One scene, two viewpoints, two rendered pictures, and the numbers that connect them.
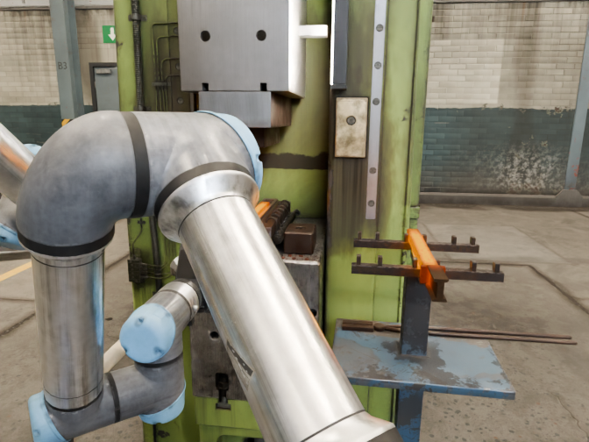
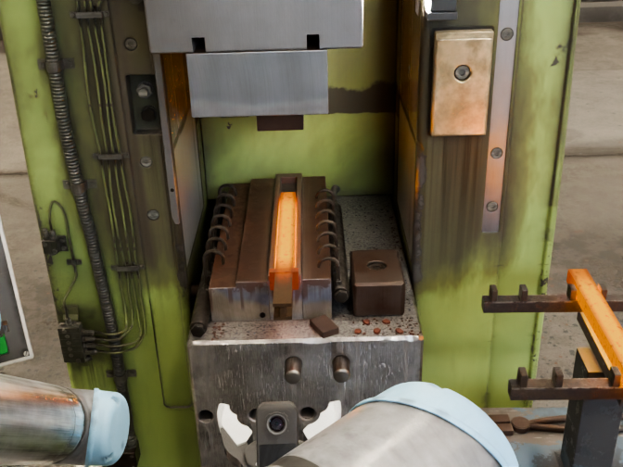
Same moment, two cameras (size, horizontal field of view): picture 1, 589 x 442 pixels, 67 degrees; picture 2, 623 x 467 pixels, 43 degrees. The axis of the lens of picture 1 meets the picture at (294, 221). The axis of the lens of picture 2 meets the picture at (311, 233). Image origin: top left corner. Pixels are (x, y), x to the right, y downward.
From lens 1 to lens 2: 44 cm
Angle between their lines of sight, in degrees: 16
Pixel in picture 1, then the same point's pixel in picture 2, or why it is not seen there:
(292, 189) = (324, 150)
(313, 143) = (361, 67)
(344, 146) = (450, 119)
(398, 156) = (541, 126)
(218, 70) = (223, 13)
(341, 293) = (438, 348)
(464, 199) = not seen: hidden behind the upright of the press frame
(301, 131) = not seen: hidden behind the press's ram
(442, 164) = not seen: outside the picture
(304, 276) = (397, 359)
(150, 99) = (69, 44)
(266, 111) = (318, 86)
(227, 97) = (243, 63)
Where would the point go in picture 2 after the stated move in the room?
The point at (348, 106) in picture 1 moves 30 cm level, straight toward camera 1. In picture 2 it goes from (458, 48) to (502, 110)
